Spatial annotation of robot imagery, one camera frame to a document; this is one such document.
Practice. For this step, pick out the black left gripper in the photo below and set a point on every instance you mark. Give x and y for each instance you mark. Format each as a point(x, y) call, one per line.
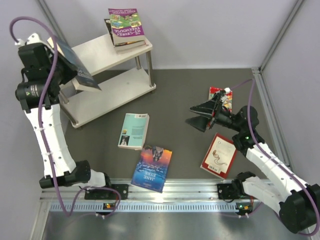
point(70, 70)

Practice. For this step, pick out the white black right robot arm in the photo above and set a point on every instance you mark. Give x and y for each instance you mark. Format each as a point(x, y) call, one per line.
point(296, 202)

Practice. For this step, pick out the red Edward Tulane book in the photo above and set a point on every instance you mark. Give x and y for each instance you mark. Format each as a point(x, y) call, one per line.
point(219, 157)

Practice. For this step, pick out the black treehouse book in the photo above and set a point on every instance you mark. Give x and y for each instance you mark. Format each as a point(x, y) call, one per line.
point(109, 28)

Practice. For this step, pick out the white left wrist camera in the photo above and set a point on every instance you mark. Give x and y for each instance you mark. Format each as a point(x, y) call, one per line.
point(32, 39)

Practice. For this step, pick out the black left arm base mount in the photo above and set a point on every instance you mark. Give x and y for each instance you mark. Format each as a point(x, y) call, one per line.
point(101, 194)

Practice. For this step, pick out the red treehouse book on table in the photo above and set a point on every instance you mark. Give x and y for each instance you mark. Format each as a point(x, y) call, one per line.
point(227, 100)

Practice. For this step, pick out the light teal paperback book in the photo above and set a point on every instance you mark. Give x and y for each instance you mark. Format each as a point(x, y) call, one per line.
point(134, 131)

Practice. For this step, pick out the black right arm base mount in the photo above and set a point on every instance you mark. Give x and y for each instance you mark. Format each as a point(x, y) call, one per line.
point(229, 192)

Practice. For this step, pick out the white two-tier shelf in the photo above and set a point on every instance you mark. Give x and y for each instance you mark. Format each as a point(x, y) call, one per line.
point(98, 55)

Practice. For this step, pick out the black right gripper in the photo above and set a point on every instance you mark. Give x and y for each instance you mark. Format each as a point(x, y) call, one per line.
point(209, 108)

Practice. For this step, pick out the purple storey treehouse book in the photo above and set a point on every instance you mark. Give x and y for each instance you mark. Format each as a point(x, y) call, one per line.
point(126, 25)

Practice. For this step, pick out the aluminium front rail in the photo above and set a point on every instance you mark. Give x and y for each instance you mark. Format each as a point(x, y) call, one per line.
point(178, 196)

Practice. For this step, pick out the red storey treehouse book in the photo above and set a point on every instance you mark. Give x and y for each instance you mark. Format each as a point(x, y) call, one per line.
point(129, 46)

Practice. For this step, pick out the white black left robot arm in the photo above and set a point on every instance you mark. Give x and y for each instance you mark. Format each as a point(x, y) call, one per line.
point(38, 94)

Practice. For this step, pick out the dark blue Nineteen Eighty-Four book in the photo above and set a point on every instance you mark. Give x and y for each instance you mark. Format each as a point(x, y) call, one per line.
point(84, 81)

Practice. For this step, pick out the blue Jane Eyre book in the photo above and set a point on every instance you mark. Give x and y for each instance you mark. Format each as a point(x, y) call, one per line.
point(152, 168)

